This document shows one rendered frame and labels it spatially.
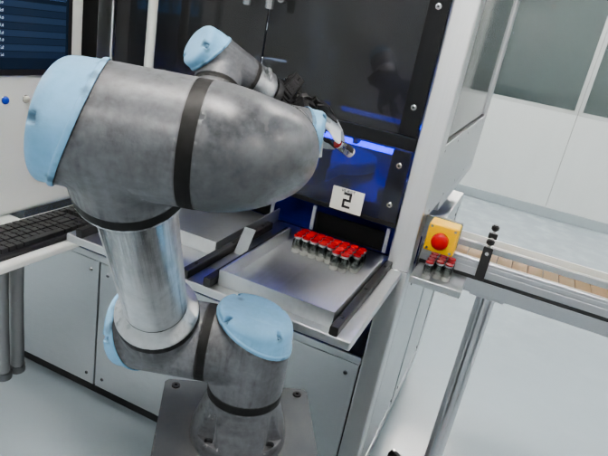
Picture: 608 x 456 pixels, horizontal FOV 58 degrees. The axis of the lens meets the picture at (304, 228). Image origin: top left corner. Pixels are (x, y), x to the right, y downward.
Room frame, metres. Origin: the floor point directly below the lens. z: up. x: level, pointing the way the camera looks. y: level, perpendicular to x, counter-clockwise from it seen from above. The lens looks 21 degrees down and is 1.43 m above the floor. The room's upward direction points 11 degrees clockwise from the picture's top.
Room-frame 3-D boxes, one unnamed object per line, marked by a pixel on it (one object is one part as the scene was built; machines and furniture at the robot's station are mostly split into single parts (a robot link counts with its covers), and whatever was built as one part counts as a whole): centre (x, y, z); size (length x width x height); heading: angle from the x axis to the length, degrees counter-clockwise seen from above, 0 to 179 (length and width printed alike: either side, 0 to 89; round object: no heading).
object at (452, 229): (1.28, -0.34, 1.00); 0.08 x 0.07 x 0.07; 160
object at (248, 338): (0.72, 0.05, 0.96); 0.13 x 0.12 x 0.14; 91
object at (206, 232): (1.37, 0.26, 0.90); 0.34 x 0.26 x 0.04; 160
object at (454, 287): (1.32, -0.37, 0.87); 0.14 x 0.13 x 0.02; 160
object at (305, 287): (1.15, -0.03, 0.90); 0.34 x 0.26 x 0.04; 160
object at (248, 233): (1.17, 0.15, 0.91); 0.14 x 0.03 x 0.06; 161
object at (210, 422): (0.72, 0.04, 0.84); 0.15 x 0.15 x 0.10
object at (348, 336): (1.25, 0.12, 0.87); 0.70 x 0.48 x 0.02; 70
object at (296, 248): (1.25, -0.06, 0.90); 0.18 x 0.02 x 0.05; 70
